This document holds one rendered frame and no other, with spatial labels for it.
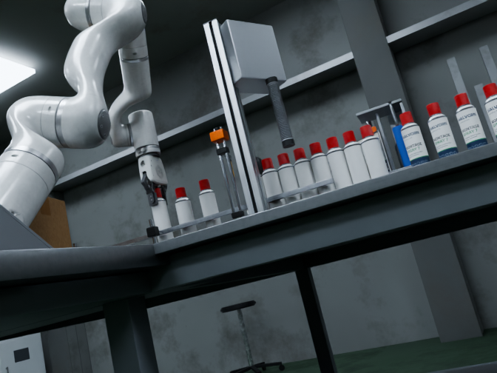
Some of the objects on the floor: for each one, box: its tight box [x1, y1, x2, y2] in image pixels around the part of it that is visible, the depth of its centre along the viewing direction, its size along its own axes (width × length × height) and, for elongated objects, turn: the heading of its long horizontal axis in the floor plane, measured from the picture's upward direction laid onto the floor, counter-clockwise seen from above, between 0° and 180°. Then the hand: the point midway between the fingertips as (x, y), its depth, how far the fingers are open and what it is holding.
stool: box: [220, 300, 285, 373], centre depth 434 cm, size 53×50×63 cm
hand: (157, 200), depth 166 cm, fingers closed on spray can, 5 cm apart
